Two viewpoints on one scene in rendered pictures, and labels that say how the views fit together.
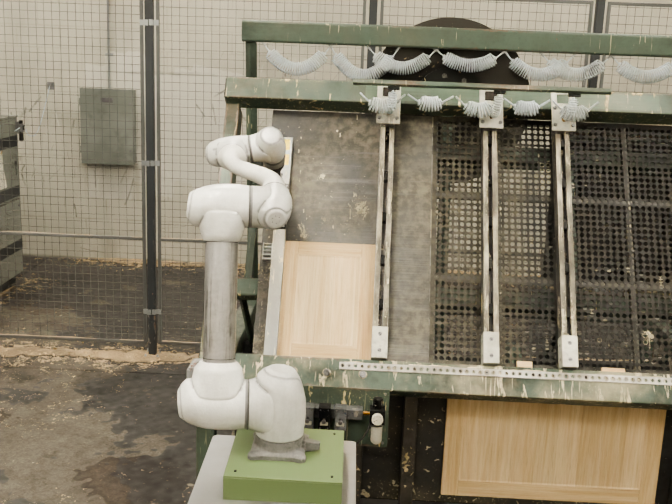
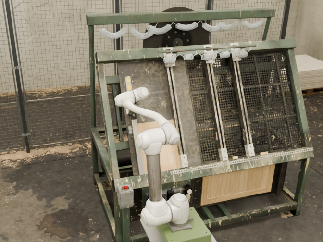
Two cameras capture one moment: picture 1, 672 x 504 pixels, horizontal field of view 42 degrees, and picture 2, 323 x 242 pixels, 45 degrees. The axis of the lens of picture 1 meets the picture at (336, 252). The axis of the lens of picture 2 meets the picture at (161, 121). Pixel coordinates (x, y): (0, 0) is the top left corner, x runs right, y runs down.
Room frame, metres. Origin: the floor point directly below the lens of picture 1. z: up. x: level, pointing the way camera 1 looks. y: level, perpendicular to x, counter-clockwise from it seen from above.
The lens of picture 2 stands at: (0.30, 1.22, 2.93)
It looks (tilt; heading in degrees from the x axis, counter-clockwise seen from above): 25 degrees down; 339
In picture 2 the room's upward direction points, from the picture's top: 1 degrees clockwise
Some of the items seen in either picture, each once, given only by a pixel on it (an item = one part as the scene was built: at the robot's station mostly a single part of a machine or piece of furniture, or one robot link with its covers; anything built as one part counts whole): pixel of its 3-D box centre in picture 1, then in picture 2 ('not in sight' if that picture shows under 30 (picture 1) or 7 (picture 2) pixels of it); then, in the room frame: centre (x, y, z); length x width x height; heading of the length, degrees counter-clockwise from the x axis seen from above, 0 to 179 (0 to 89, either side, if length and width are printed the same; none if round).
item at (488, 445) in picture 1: (552, 439); (239, 177); (3.40, -0.94, 0.53); 0.90 x 0.02 x 0.55; 88
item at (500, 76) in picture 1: (447, 102); (177, 43); (4.30, -0.51, 1.85); 0.80 x 0.06 x 0.80; 88
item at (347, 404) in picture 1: (323, 422); (168, 197); (3.11, 0.02, 0.69); 0.50 x 0.14 x 0.24; 88
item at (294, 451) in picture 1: (285, 440); (180, 220); (2.59, 0.14, 0.86); 0.22 x 0.18 x 0.06; 89
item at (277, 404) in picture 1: (277, 400); (178, 207); (2.58, 0.17, 1.00); 0.18 x 0.16 x 0.22; 96
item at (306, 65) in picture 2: not in sight; (271, 77); (6.82, -3.81, 0.28); 2.45 x 1.03 x 0.56; 89
